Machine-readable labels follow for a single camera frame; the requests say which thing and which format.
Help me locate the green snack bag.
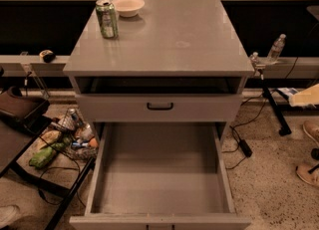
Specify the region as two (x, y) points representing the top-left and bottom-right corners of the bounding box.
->
(29, 138), (71, 169)

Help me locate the clear plastic water bottle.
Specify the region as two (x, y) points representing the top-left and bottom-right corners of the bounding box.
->
(267, 34), (286, 64)

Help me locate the metal can on cart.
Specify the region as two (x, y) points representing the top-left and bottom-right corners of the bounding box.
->
(67, 109), (84, 127)

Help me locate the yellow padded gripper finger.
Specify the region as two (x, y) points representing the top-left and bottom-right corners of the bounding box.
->
(288, 84), (319, 107)

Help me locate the white sneaker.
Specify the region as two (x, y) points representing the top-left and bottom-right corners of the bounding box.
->
(0, 205), (20, 229)

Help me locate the grey drawer cabinet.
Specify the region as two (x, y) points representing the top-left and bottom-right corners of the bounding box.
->
(62, 0), (255, 125)

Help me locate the dark brown chair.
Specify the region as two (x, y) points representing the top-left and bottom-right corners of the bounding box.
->
(0, 87), (50, 133)

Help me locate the green soda can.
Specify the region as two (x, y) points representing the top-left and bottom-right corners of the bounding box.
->
(96, 0), (118, 39)

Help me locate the white bowl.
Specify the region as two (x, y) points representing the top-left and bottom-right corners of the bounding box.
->
(113, 0), (145, 18)

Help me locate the closed grey upper drawer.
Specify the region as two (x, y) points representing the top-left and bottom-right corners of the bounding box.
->
(76, 94), (241, 122)

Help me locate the person's tan shoe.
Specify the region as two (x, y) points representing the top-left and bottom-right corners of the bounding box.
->
(296, 163), (319, 187)

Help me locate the black power adapter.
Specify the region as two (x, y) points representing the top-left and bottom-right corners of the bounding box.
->
(239, 139), (252, 157)

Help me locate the black and white mouse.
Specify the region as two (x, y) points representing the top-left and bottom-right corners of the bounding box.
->
(39, 50), (56, 64)

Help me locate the open grey bottom drawer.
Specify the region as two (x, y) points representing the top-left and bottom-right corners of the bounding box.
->
(69, 121), (253, 230)

